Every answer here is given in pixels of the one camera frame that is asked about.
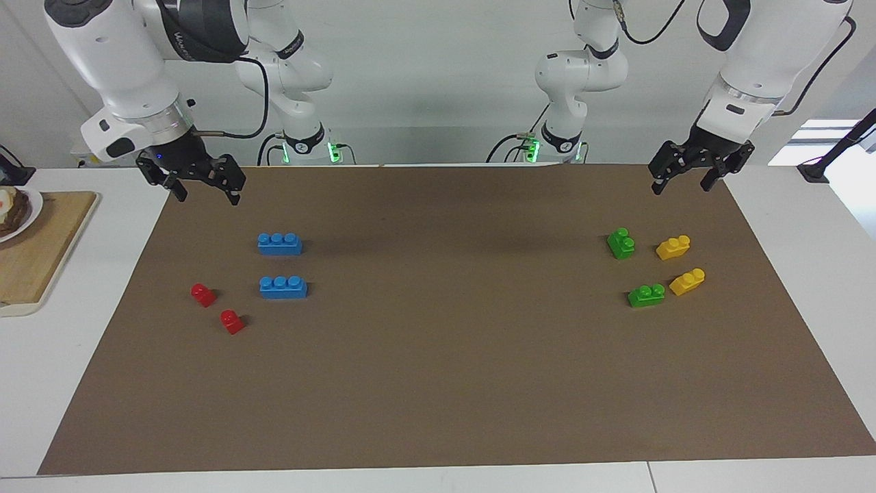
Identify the wooden cutting board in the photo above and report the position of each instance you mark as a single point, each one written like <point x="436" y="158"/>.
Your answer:
<point x="41" y="260"/>

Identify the black desk device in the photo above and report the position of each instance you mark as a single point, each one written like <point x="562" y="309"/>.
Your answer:
<point x="10" y="171"/>

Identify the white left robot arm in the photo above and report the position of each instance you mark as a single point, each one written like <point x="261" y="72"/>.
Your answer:
<point x="766" y="48"/>

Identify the yellow two-stud toy brick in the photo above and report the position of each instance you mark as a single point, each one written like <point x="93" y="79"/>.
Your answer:
<point x="687" y="282"/>
<point x="673" y="248"/>

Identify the white plate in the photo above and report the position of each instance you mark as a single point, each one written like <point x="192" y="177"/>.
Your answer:
<point x="35" y="204"/>

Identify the black camera stand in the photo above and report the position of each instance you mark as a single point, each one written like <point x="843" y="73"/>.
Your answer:
<point x="814" y="169"/>

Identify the brown sandwich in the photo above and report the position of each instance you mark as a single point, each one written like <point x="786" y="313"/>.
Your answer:
<point x="14" y="212"/>

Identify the red one-stud toy brick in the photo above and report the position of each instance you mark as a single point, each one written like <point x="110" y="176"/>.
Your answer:
<point x="232" y="322"/>
<point x="203" y="295"/>

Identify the brown table mat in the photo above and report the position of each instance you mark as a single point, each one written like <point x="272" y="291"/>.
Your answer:
<point x="438" y="356"/>

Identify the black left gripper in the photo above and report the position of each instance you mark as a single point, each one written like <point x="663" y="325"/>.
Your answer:
<point x="712" y="152"/>

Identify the green two-stud toy brick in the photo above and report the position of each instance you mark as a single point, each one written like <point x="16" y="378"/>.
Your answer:
<point x="621" y="244"/>
<point x="646" y="296"/>

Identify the blue three-stud toy brick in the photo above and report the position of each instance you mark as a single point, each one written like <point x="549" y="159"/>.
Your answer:
<point x="283" y="288"/>
<point x="280" y="245"/>

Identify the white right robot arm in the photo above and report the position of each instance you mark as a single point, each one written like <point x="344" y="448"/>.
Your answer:
<point x="109" y="55"/>

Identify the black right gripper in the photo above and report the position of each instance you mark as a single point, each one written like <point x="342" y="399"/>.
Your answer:
<point x="185" y="161"/>

